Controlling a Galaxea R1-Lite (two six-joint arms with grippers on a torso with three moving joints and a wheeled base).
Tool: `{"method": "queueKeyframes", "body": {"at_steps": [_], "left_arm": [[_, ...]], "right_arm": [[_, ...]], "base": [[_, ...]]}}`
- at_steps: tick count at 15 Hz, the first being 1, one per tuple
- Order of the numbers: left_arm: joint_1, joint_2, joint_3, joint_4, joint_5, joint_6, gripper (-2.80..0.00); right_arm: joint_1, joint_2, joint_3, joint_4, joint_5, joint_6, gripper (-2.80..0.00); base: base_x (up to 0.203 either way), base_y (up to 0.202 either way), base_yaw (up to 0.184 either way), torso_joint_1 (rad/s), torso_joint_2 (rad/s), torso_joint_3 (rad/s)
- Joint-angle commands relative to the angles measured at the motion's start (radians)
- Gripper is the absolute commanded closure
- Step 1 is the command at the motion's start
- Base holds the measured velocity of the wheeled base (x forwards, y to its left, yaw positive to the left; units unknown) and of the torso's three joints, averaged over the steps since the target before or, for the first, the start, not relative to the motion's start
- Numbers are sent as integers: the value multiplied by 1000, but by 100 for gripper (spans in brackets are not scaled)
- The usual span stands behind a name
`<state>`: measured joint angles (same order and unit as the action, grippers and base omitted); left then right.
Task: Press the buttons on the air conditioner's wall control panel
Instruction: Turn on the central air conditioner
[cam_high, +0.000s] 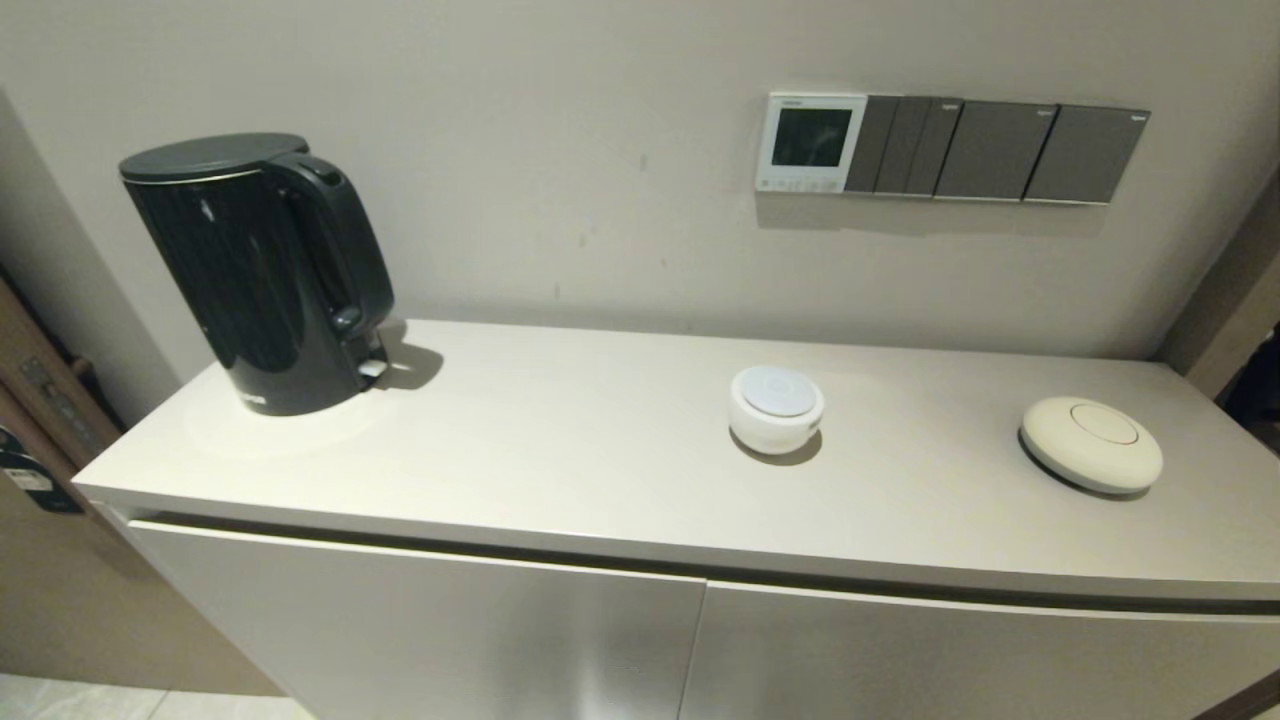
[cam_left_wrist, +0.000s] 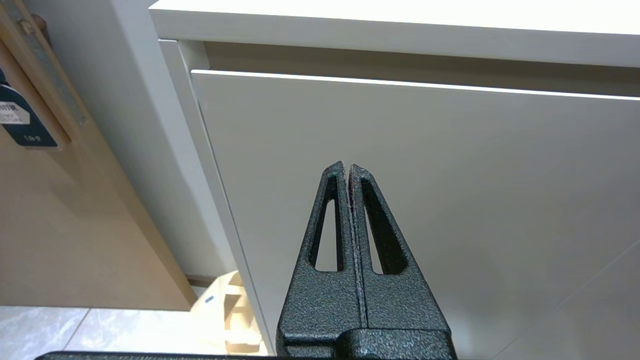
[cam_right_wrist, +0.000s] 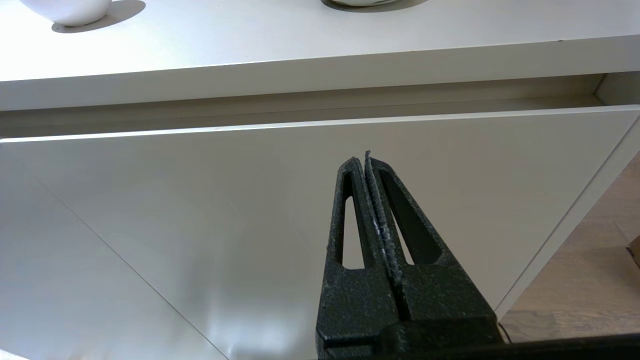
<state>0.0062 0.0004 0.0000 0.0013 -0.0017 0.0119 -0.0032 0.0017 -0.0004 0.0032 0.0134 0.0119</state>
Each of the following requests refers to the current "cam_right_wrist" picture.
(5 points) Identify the cream flat round disc device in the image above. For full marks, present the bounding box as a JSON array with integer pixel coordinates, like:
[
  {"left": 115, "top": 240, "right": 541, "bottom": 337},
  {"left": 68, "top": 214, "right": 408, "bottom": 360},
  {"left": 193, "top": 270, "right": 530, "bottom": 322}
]
[{"left": 322, "top": 0, "right": 401, "bottom": 8}]

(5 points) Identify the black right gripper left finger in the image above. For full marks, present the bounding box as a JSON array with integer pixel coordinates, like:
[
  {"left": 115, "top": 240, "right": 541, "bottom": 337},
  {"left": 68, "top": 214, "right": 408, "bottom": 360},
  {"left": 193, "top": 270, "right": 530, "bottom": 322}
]
[{"left": 316, "top": 158, "right": 405, "bottom": 337}]

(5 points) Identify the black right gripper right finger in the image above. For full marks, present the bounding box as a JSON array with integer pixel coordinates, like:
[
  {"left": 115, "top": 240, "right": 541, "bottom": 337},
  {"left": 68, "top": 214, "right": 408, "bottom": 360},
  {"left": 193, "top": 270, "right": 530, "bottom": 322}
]
[{"left": 365, "top": 151, "right": 496, "bottom": 322}]

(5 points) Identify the small white round device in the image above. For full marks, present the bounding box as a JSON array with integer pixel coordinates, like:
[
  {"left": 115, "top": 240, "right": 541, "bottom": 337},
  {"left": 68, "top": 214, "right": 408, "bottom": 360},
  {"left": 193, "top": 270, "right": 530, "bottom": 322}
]
[{"left": 20, "top": 0, "right": 112, "bottom": 27}]

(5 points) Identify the white sideboard cabinet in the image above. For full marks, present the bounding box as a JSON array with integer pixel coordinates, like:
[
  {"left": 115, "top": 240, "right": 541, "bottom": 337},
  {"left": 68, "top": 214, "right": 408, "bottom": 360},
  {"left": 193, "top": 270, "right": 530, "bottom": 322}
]
[{"left": 0, "top": 0, "right": 640, "bottom": 360}]

